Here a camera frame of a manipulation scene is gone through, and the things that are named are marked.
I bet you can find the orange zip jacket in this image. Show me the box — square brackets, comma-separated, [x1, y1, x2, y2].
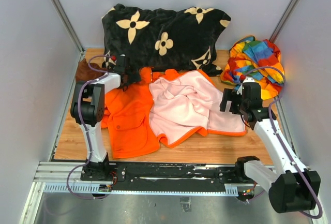
[101, 67, 247, 159]

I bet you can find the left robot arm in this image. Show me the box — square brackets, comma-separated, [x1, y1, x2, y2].
[70, 65, 140, 181]

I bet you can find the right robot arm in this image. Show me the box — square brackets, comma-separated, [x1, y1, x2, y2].
[220, 81, 323, 219]

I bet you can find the rainbow striped cloth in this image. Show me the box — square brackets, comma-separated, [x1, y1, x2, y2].
[220, 36, 284, 100]

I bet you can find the brown cloth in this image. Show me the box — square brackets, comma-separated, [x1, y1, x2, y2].
[75, 58, 106, 83]

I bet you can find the black floral pillow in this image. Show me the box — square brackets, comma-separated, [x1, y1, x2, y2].
[101, 4, 231, 77]

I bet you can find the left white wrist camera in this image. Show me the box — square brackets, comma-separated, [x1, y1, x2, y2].
[109, 55, 129, 75]

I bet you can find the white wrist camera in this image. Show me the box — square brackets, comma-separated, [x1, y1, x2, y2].
[235, 77, 255, 96]
[109, 55, 129, 75]

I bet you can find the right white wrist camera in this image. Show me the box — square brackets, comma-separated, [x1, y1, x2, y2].
[235, 77, 255, 96]

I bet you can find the white slotted cable duct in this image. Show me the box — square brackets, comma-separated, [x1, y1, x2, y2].
[42, 182, 239, 197]

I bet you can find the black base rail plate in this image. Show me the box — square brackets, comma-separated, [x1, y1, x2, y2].
[80, 161, 249, 193]

